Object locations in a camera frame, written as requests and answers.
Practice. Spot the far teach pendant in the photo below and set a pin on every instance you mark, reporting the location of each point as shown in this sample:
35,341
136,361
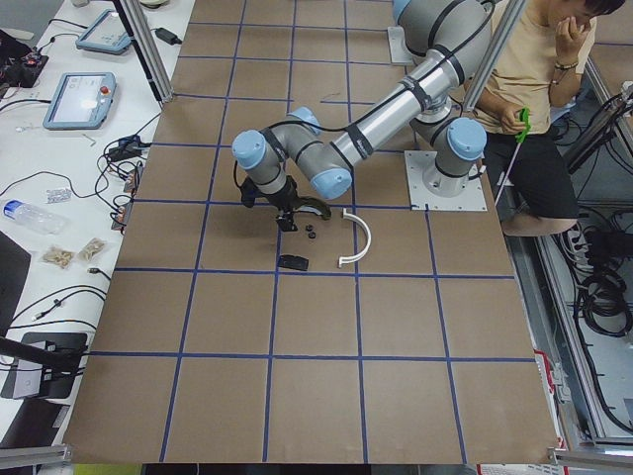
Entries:
106,34

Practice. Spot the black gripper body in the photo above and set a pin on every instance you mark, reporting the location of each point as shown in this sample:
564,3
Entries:
285,200

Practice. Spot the person in beige shirt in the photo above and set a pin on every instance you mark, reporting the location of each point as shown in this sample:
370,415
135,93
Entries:
541,67

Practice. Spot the aluminium frame post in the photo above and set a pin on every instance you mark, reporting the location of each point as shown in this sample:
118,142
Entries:
138,29

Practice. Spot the clear plastic water bottle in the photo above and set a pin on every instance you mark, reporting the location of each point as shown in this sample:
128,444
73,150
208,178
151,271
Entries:
32,217

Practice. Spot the teach pendant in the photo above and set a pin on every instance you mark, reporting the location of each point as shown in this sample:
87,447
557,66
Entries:
81,101
106,34

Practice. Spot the black power adapter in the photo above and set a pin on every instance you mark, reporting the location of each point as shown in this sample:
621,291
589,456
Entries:
167,36

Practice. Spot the black brake pad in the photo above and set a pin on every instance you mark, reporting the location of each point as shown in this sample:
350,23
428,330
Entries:
293,262

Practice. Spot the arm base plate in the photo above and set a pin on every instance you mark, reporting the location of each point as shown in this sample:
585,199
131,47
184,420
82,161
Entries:
430,190
399,53

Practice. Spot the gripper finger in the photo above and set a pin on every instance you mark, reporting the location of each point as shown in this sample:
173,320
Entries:
286,224

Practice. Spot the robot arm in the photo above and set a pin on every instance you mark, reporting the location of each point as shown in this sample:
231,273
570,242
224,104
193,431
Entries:
294,170

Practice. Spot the near teach pendant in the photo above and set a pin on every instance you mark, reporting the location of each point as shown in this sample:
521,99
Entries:
81,101

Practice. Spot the green handled tool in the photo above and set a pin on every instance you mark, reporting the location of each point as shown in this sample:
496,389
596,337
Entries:
524,119

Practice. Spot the olive curved brake shoe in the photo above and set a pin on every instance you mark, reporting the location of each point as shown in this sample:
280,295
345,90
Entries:
307,204

